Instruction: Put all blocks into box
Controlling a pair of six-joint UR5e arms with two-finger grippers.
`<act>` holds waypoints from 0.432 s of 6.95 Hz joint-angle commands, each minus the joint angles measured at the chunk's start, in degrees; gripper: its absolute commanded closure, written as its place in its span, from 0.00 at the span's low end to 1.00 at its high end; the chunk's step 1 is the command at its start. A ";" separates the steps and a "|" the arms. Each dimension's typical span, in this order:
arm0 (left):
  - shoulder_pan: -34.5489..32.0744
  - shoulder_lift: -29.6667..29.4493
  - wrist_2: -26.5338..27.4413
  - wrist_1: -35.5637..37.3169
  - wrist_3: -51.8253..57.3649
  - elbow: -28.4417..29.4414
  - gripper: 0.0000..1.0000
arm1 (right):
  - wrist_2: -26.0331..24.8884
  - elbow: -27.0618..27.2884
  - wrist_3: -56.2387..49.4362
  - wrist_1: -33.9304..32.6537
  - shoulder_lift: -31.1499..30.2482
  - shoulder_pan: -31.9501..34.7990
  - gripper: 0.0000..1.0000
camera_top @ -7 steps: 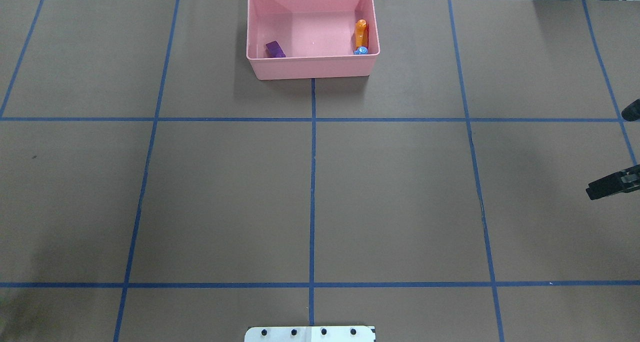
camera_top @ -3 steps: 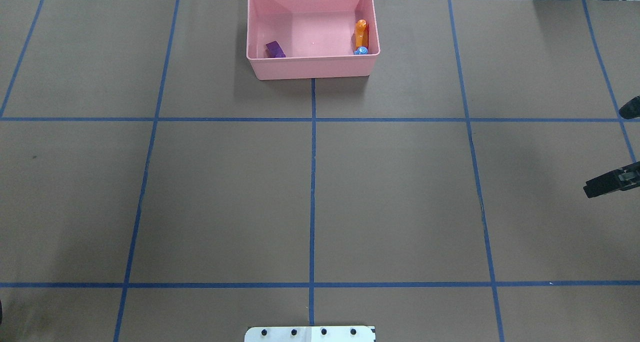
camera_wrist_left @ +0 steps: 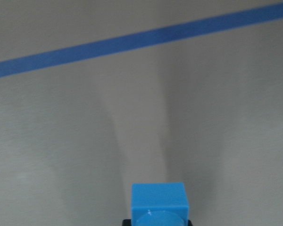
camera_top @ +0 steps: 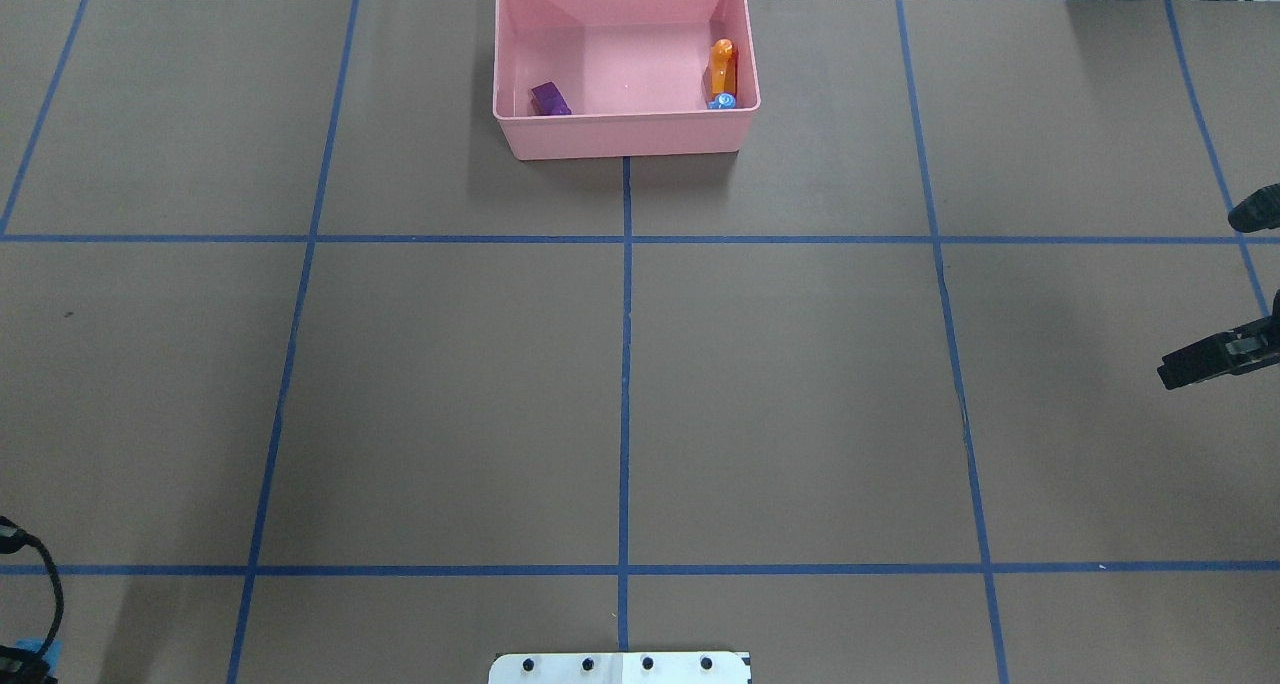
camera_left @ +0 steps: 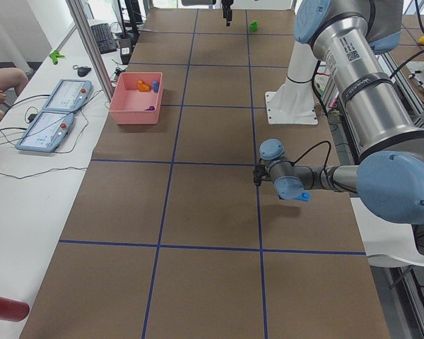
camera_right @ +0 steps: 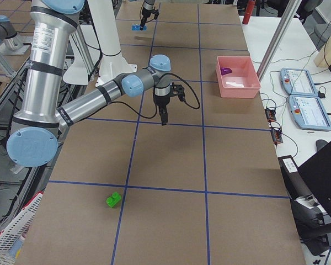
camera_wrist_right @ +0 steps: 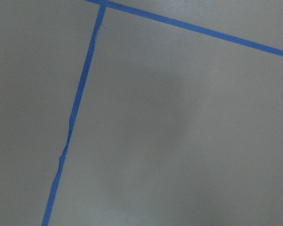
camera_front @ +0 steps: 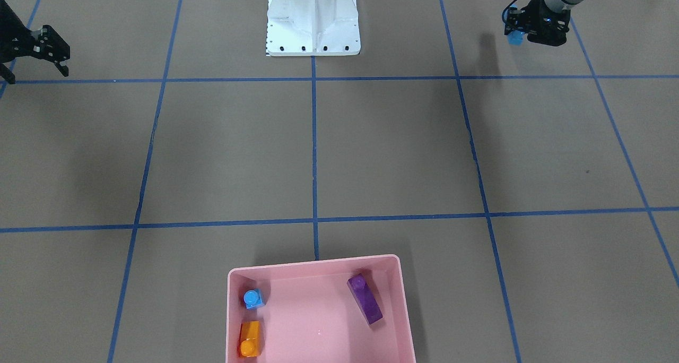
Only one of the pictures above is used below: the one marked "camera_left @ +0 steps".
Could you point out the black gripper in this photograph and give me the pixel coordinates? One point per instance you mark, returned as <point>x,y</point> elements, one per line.
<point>227,8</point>

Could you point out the green block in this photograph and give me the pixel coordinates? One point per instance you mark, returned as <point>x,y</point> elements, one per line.
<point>253,26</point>

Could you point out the small blue block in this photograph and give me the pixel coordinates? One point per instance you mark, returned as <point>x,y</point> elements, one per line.
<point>156,86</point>

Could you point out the orange block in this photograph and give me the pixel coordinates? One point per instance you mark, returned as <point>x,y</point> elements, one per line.
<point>142,86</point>

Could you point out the long blue block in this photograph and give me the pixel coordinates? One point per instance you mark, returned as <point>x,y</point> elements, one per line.
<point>304,196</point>

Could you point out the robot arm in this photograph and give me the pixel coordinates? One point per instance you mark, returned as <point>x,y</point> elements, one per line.
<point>389,179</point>

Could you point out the pink plastic box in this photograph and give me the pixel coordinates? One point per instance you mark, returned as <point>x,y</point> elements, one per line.
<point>128,104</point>

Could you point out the black keyboard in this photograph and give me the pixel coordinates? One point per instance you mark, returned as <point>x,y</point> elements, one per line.
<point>104,38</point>

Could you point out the black computer mouse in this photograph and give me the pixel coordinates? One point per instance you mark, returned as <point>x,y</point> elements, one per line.
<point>83,71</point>

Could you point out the upper teach pendant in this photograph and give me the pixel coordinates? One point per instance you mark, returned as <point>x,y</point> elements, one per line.
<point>69,95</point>

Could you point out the teach pendant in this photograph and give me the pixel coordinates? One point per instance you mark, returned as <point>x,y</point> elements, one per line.
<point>69,95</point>
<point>46,132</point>

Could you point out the green plastic clamp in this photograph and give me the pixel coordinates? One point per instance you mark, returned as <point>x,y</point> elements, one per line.
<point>55,56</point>

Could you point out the lower teach pendant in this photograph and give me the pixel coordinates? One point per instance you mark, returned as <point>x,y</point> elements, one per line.
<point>46,132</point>

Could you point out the white chair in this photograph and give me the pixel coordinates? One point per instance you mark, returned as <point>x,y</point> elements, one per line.
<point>386,244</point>

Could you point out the red cylinder bottle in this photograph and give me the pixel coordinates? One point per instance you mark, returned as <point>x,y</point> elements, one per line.
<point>13,310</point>

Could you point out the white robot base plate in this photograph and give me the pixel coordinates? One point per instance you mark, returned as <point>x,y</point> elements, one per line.
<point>293,102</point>

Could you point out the aluminium frame post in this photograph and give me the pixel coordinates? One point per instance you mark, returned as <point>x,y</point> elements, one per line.
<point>83,27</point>

